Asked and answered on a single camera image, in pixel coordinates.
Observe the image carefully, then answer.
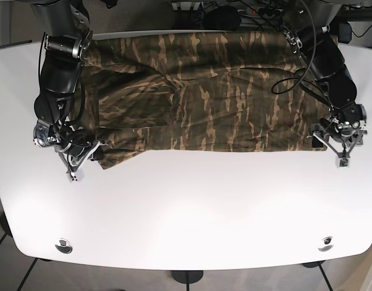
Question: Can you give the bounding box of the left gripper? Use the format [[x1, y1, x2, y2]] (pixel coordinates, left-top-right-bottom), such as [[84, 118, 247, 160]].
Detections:
[[308, 119, 367, 167]]

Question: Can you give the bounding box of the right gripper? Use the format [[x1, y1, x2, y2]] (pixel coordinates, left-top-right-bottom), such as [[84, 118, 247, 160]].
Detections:
[[54, 138, 108, 182]]

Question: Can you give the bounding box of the camouflage brown green T-shirt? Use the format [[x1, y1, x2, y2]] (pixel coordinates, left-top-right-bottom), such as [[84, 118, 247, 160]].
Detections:
[[71, 31, 330, 169]]

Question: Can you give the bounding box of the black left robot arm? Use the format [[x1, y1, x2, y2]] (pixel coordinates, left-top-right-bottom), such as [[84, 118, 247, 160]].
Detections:
[[281, 1, 367, 167]]

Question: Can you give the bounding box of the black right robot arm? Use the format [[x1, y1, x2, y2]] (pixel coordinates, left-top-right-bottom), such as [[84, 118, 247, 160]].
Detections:
[[30, 1, 104, 181]]

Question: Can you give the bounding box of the left chrome table grommet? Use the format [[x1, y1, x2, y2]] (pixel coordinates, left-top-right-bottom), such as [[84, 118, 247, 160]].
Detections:
[[55, 238, 73, 254]]

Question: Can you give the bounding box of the chrome table grommet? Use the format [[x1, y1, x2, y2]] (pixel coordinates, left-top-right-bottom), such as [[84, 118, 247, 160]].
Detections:
[[55, 238, 73, 254], [317, 236, 335, 252]]

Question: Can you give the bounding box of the right chrome table grommet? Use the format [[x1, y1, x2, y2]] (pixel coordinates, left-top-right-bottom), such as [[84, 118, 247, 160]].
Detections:
[[317, 236, 335, 252]]

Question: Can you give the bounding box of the front black table foot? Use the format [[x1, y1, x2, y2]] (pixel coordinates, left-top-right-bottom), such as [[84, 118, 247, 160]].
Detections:
[[171, 270, 204, 284]]

